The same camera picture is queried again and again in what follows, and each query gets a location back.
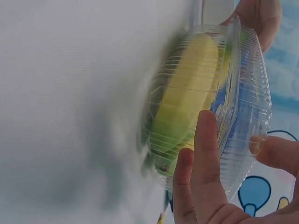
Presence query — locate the person's left hand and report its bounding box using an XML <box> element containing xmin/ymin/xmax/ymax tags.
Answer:
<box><xmin>221</xmin><ymin>0</ymin><xmax>283</xmax><ymax>53</ymax></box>

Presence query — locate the person's right hand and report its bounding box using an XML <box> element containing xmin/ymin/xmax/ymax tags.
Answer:
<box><xmin>172</xmin><ymin>109</ymin><xmax>299</xmax><ymax>224</ymax></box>

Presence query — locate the clear plastic clamshell container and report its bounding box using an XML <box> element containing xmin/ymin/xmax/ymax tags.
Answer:
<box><xmin>140</xmin><ymin>13</ymin><xmax>273</xmax><ymax>204</ymax></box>

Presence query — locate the yellow green banana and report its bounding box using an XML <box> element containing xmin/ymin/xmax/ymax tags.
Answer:
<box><xmin>155</xmin><ymin>44</ymin><xmax>234</xmax><ymax>179</ymax></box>
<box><xmin>152</xmin><ymin>33</ymin><xmax>226</xmax><ymax>150</ymax></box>

